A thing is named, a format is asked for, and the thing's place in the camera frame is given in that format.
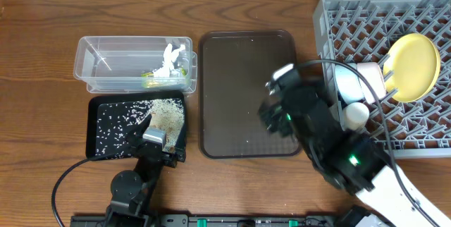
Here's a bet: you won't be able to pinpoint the green snack wrapper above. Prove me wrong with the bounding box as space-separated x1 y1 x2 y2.
141 68 187 88

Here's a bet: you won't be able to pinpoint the white napkin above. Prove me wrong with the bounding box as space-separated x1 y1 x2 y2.
153 44 186 78

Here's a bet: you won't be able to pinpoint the white cup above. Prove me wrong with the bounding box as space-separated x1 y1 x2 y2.
343 102 369 130

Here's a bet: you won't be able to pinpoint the blue bowl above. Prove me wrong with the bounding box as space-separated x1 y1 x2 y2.
335 65 364 104

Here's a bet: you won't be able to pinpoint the white bowl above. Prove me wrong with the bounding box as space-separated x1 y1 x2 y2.
357 62 387 104

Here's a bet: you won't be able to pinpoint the yellow plate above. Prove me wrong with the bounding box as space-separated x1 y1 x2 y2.
383 33 441 102

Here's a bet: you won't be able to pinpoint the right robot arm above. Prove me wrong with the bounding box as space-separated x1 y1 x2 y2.
259 82 450 226

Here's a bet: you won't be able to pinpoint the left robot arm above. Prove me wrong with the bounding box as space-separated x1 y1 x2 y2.
101 116 186 227

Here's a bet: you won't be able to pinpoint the black waste tray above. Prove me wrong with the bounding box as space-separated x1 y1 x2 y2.
85 91 186 159

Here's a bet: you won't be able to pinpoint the grey dishwasher rack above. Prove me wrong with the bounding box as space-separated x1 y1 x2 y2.
313 0 450 159

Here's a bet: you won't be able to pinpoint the rice and food scraps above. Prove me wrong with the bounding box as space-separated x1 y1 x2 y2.
94 98 185 158

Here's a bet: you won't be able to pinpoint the dark brown serving tray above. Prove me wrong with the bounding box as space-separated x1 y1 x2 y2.
198 30 302 159

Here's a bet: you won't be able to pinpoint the clear plastic bin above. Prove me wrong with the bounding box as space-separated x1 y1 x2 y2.
73 36 197 94

